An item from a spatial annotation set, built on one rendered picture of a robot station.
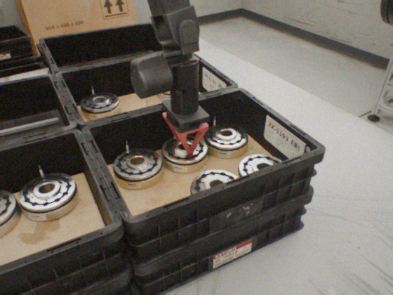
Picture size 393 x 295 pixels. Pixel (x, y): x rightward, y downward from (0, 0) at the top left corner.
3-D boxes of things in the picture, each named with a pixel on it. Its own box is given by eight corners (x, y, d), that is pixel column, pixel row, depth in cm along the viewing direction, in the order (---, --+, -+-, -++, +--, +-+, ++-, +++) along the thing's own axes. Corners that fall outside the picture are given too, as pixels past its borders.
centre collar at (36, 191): (57, 178, 69) (57, 176, 69) (64, 193, 66) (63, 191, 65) (31, 187, 67) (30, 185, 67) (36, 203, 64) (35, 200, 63)
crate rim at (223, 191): (241, 95, 88) (241, 86, 86) (328, 159, 67) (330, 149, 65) (81, 136, 73) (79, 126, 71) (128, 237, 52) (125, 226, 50)
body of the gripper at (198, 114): (180, 131, 67) (179, 97, 63) (161, 108, 75) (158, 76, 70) (210, 123, 70) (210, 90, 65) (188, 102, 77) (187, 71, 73)
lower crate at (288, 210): (235, 158, 100) (238, 123, 93) (307, 230, 79) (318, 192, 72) (98, 205, 85) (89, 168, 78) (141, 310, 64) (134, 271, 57)
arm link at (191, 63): (204, 55, 64) (187, 46, 68) (172, 64, 61) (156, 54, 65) (203, 90, 68) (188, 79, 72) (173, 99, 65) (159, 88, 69)
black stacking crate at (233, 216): (238, 127, 93) (241, 88, 87) (316, 195, 72) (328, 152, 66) (91, 171, 79) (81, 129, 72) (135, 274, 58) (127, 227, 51)
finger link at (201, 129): (180, 163, 73) (178, 125, 67) (167, 145, 78) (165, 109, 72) (208, 154, 75) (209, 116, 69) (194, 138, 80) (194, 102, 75)
